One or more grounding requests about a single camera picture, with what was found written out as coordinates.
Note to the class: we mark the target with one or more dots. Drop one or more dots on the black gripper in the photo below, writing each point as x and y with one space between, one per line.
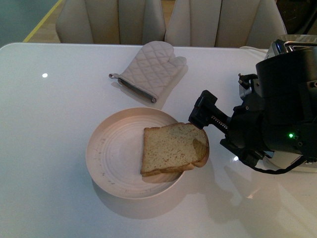
247 130

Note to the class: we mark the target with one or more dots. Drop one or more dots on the slice of brown bread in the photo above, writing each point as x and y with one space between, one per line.
173 148

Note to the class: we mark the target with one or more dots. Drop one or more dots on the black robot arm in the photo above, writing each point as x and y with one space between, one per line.
278 113

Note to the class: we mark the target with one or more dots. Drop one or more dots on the silver toaster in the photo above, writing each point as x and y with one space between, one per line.
284 45

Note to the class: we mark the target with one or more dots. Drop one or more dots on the grey quilted oven mitt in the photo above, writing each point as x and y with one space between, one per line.
153 68

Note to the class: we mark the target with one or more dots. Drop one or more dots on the beige right chair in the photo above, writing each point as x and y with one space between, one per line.
225 23

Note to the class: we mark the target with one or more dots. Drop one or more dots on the beige chair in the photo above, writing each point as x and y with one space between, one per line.
225 23
127 22

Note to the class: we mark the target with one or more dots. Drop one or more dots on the beige round plate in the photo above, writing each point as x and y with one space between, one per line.
114 154

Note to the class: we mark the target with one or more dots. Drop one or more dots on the beige left chair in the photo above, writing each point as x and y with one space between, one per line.
127 22

